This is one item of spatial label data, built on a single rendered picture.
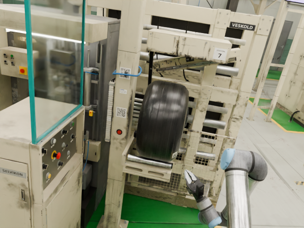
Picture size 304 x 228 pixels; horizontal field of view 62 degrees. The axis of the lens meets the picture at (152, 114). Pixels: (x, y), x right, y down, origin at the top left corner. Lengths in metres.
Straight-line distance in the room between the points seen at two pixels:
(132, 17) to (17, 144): 0.98
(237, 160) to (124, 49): 0.98
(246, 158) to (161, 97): 0.65
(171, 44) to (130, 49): 0.35
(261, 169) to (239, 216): 0.29
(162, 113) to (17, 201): 0.96
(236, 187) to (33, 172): 1.01
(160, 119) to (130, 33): 0.58
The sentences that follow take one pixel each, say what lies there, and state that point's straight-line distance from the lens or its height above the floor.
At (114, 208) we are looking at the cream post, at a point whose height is 0.32.
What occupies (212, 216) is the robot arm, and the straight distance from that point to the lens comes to 1.71.
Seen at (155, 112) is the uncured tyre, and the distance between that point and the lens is 1.62.
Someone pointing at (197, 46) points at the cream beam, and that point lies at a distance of 1.93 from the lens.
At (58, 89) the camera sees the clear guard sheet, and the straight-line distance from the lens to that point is 1.45.
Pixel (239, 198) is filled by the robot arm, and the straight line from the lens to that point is 1.33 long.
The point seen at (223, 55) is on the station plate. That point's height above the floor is 1.69.
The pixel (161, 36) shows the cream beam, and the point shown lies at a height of 1.76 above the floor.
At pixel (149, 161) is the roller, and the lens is 1.90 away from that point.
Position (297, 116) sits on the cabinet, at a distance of 6.47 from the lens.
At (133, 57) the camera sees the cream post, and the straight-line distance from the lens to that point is 1.72.
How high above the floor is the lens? 1.96
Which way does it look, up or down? 23 degrees down
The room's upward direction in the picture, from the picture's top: 9 degrees clockwise
